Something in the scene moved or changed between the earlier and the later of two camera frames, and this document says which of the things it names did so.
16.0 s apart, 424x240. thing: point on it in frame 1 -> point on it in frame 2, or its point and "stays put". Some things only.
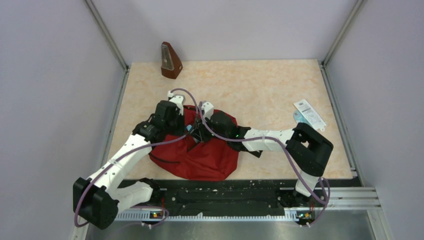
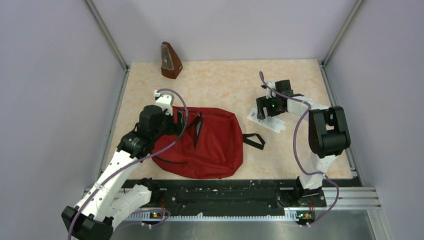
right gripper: (200, 132) -> (262, 102)
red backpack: (213, 159) stays put
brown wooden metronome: (171, 65) stays put
